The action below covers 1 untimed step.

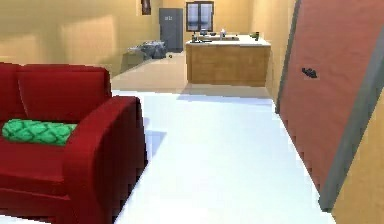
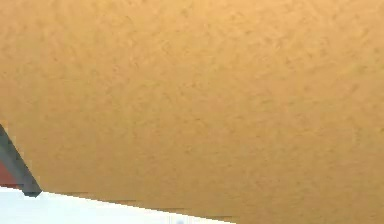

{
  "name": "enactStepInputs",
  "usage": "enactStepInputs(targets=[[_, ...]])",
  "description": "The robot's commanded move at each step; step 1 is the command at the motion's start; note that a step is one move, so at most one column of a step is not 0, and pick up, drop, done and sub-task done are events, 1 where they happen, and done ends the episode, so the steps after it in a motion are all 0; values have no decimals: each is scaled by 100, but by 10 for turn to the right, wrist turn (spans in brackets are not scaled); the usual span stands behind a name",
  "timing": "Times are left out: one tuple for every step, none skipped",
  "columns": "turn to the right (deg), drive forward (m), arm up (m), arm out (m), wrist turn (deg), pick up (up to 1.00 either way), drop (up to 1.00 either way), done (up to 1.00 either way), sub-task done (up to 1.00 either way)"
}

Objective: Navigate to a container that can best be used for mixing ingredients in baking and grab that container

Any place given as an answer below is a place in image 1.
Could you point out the wooden kitchen counter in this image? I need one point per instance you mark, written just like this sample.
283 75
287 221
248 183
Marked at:
228 63

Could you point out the grey garbage bag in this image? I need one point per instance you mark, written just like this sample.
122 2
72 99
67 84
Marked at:
154 49

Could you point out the white bottle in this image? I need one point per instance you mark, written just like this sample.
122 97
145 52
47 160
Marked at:
222 33

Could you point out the grey fridge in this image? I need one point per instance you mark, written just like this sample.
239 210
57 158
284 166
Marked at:
171 28

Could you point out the dark framed window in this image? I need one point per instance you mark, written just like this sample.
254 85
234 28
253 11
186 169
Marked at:
199 16

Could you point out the red sofa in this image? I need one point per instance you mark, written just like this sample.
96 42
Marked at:
96 140

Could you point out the red room door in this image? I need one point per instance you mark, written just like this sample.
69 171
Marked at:
320 100

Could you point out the green quilted cushion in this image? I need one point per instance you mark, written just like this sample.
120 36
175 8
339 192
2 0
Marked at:
36 132

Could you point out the dark framed wall picture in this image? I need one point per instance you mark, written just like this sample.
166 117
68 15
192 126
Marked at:
145 6

